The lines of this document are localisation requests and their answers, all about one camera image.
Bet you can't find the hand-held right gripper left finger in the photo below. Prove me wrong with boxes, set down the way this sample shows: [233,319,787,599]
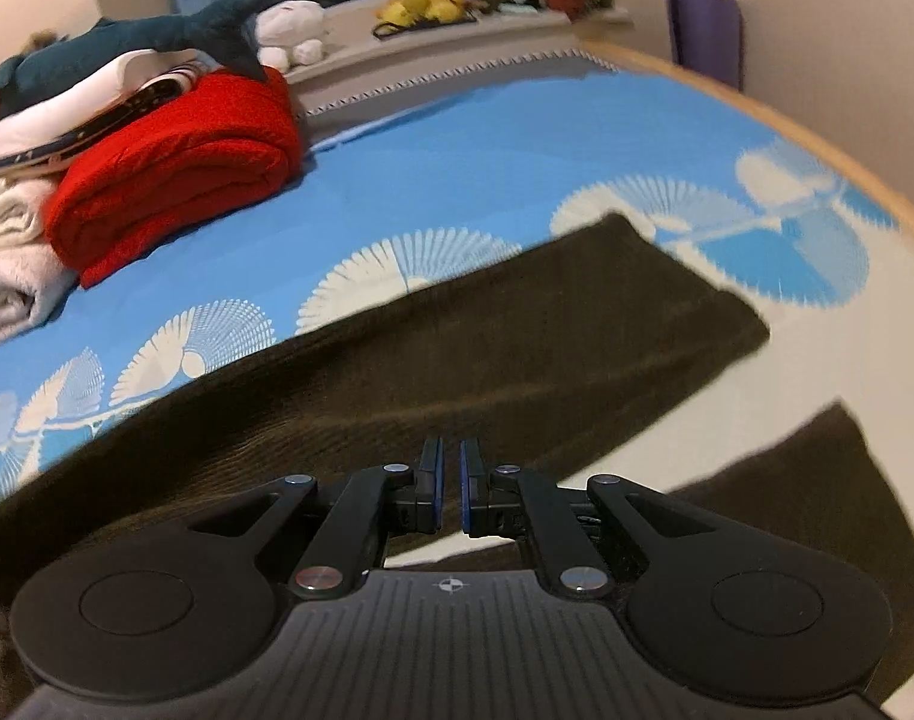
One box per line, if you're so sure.
[187,435,447,602]

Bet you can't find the blue white printed bed sheet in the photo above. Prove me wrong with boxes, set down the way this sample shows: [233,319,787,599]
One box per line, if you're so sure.
[0,51,914,563]

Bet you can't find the wooden bed frame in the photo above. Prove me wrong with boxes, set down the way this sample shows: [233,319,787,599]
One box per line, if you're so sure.
[583,37,914,245]

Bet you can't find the dark olive corduroy pants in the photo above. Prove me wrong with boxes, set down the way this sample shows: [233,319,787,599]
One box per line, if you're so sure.
[0,211,914,720]

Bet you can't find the grey-white folded blanket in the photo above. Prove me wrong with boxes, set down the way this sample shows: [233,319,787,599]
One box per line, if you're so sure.
[0,236,82,357]

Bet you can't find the dark patterned folded cloth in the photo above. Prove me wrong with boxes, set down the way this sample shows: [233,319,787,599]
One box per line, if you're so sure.
[0,75,205,175]

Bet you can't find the blue shark plush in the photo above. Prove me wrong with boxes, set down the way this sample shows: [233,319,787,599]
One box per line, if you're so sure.
[0,0,285,102]

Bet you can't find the cream folded blanket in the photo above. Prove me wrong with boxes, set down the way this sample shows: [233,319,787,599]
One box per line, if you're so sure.
[0,174,72,256]

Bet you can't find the white plush toy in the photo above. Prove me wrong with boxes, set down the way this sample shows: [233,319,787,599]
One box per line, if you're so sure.
[253,0,332,73]

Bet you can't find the white folded sheet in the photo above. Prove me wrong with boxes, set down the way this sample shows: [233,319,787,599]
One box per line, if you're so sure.
[0,49,212,160]

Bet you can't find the white windowsill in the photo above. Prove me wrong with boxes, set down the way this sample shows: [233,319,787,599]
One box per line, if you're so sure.
[283,3,632,86]

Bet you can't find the grey trimmed mattress pad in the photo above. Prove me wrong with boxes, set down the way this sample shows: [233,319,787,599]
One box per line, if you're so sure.
[292,45,624,130]

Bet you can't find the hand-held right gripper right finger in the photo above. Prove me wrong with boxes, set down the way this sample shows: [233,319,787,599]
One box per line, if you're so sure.
[459,436,699,602]

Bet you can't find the red folded blanket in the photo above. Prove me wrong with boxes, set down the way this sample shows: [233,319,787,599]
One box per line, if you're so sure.
[43,67,305,290]

